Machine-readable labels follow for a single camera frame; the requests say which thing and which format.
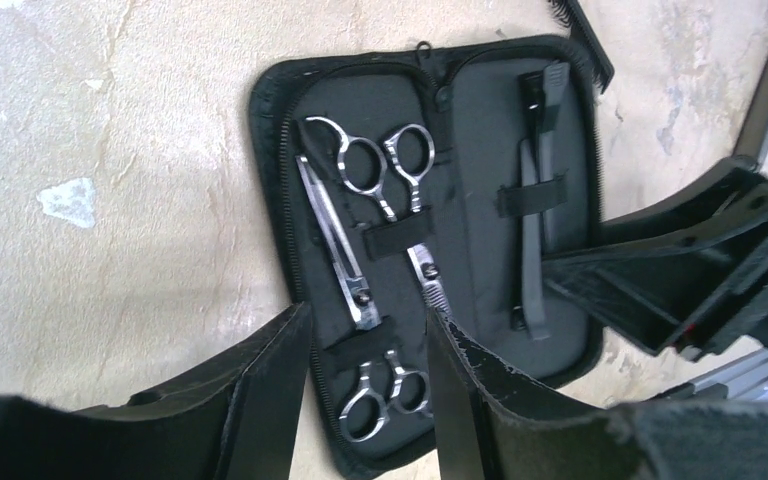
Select black hair comb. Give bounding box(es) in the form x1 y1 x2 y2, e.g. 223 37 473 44
548 0 615 94

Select silver straight scissors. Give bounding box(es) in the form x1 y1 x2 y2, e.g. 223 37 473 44
295 155 433 443

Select silver thinning scissors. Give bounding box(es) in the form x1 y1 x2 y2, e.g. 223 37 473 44
304 115 451 314

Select aluminium table frame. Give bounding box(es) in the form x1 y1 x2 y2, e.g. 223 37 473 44
652 349 768 401

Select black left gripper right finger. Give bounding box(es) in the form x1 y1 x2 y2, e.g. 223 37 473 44
426 311 768 479

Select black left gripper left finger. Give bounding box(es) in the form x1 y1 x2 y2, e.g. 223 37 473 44
0 303 312 479

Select black zipper tool case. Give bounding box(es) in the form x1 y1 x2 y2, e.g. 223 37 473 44
247 35 603 479

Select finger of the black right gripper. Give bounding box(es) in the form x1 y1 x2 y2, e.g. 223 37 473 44
542 158 768 361

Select black hair clip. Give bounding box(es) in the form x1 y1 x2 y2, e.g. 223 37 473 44
514 62 570 340

